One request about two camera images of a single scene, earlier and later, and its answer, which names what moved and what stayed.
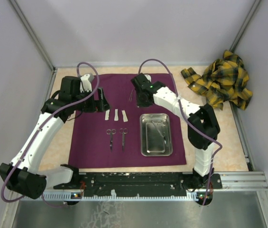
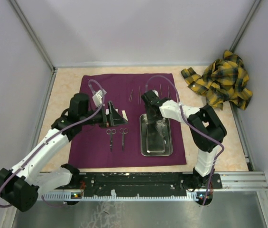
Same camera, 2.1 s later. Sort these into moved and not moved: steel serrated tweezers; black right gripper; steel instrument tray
Moved: black right gripper
Not moved: steel serrated tweezers; steel instrument tray
